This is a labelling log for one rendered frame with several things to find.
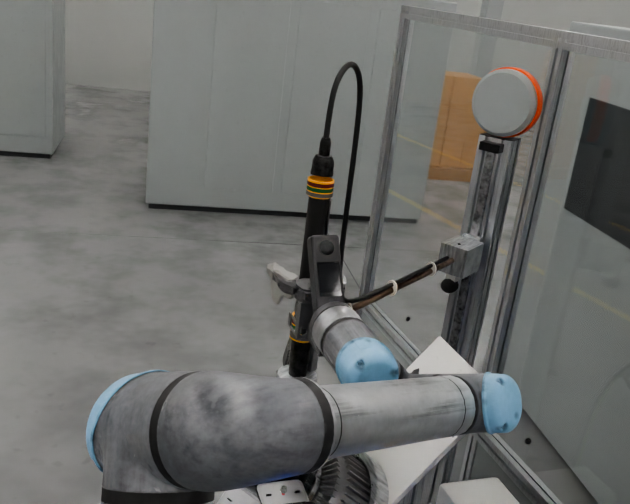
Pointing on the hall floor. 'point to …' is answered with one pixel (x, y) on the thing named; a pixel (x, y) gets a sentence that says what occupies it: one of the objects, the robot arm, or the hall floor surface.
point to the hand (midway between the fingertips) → (297, 263)
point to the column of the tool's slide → (495, 210)
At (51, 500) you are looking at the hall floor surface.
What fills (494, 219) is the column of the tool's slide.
